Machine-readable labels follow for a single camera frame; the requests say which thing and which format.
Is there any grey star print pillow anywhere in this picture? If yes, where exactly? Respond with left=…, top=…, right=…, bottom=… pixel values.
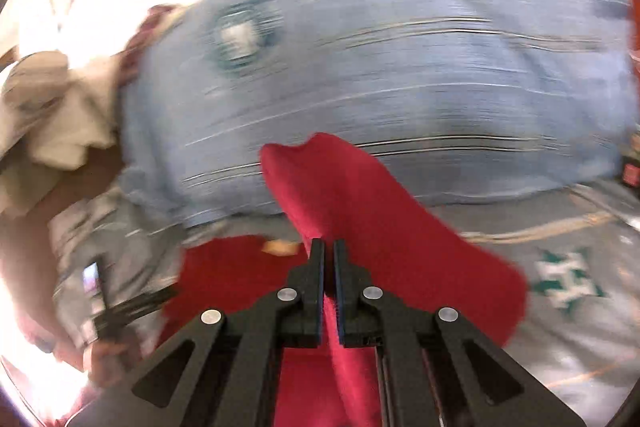
left=49, top=184, right=187, bottom=353

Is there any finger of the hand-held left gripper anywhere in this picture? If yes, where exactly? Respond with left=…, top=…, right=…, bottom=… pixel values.
left=97, top=284, right=180, bottom=334

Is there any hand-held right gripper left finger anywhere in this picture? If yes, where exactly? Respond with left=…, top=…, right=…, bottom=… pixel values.
left=131, top=238, right=326, bottom=427

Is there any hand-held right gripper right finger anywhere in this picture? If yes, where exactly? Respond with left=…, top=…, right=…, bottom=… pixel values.
left=334, top=238, right=527, bottom=427

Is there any grey printed bedsheet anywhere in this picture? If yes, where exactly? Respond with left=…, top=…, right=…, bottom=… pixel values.
left=430, top=179, right=640, bottom=413

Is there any blue plaid pillow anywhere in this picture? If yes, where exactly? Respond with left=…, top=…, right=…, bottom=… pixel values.
left=117, top=0, right=640, bottom=233

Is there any maroon cloth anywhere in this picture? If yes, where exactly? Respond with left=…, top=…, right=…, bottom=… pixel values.
left=119, top=3, right=187, bottom=80

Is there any beige crumpled cloth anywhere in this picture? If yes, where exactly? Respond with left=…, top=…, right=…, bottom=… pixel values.
left=0, top=154, right=56, bottom=220

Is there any white crumpled cloth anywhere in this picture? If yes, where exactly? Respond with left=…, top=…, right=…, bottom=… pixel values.
left=0, top=51, right=122, bottom=170

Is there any red garment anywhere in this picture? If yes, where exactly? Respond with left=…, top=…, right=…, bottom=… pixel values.
left=160, top=132, right=531, bottom=427

